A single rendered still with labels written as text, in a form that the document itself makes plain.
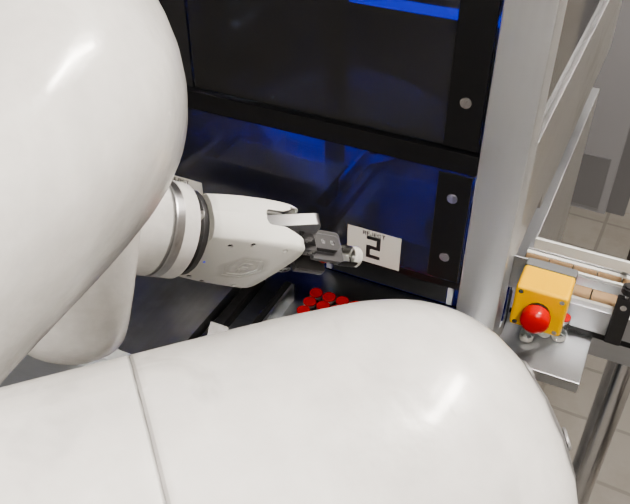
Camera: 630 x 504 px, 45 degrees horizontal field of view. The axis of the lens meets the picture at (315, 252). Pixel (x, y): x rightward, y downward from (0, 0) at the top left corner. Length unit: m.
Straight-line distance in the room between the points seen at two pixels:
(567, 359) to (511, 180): 0.34
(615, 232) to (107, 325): 2.69
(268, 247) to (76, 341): 0.21
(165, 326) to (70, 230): 1.02
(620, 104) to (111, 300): 2.58
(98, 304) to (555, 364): 0.83
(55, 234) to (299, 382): 0.07
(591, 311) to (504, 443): 1.06
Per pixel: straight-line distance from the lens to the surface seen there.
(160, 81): 0.22
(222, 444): 0.16
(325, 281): 1.28
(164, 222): 0.61
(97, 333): 0.51
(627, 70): 2.89
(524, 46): 0.92
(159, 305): 1.26
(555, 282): 1.10
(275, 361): 0.17
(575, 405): 2.37
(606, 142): 3.01
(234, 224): 0.64
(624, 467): 2.27
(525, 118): 0.95
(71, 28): 0.21
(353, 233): 1.13
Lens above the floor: 1.71
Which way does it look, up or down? 38 degrees down
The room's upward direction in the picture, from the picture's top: straight up
